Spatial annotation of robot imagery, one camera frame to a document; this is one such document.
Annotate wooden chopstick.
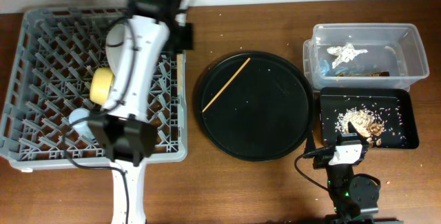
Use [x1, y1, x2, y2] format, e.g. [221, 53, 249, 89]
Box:
[176, 54, 185, 94]
[202, 57, 251, 113]

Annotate grey round plate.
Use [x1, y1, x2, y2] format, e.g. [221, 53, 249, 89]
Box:
[105, 24, 125, 75]

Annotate white napkin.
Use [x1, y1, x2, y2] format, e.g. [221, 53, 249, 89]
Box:
[327, 43, 368, 69]

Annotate yellow bowl with food scraps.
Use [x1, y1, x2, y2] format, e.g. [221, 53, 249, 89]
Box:
[90, 68, 114, 105]

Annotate blue plastic cup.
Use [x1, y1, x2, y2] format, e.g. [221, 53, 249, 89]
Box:
[68, 108, 96, 140]

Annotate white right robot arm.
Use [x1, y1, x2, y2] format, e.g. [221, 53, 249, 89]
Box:
[312, 123, 400, 224]

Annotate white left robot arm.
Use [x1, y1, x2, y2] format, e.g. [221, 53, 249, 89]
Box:
[77, 0, 189, 223]

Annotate clear plastic waste bin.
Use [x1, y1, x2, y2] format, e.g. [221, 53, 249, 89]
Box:
[303, 23, 429, 91]

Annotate grey plastic dishwasher rack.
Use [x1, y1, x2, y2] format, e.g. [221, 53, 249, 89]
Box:
[1, 8, 187, 172]

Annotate rice and food scraps pile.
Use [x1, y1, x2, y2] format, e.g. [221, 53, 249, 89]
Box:
[335, 108, 384, 147]

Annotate black rectangular bin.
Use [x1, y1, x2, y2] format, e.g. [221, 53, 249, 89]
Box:
[319, 88, 420, 149]

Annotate food scraps in clear bin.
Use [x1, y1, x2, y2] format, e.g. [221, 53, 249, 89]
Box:
[336, 71, 390, 77]

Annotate round black tray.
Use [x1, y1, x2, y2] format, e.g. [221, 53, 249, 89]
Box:
[194, 51, 314, 161]

